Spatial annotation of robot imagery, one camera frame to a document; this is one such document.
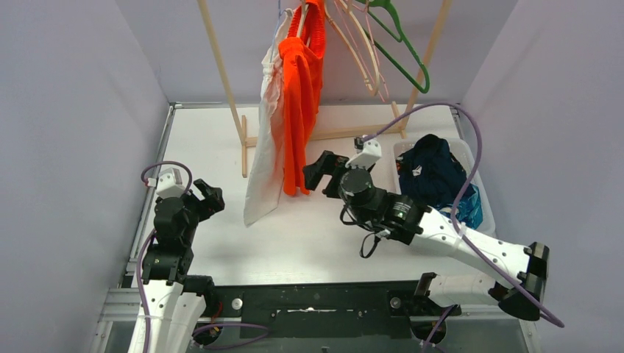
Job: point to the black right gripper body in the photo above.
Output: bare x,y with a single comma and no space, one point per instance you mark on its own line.
332,189

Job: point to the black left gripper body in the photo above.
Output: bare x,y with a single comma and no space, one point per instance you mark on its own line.
198,201

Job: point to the navy blue shorts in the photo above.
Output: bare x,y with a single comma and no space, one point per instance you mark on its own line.
429,173

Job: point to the orange shorts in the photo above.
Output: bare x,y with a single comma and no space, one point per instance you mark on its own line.
303,74

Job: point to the clear plastic basket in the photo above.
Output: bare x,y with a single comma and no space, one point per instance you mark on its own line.
462,152

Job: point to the blue patterned shorts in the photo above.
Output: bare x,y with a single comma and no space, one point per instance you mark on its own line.
469,210

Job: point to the pink hanger of blue shorts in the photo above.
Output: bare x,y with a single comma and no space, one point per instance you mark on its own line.
365,20

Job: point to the wooden hanger of orange shorts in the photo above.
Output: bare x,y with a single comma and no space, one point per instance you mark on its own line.
302,31

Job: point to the green hanger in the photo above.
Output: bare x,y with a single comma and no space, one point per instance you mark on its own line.
400,37

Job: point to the wooden hanger of navy shorts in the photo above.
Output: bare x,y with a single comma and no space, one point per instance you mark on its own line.
342,18

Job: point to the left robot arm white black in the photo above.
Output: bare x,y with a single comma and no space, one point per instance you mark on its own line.
171,300

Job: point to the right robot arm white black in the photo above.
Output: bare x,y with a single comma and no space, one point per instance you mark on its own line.
510,276

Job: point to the white shorts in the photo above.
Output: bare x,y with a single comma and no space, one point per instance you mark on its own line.
265,180

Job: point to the lilac hanger of white shorts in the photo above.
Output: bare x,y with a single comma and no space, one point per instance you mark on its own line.
280,13

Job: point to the wooden clothes rack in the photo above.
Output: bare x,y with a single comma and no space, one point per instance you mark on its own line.
398,125

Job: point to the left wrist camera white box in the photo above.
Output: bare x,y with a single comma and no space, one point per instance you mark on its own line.
169,183

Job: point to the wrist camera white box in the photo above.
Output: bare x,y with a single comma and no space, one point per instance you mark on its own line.
169,183
368,152

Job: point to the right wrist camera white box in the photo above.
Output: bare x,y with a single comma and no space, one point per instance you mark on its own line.
368,152

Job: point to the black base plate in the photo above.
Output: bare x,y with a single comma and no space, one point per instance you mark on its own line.
395,309

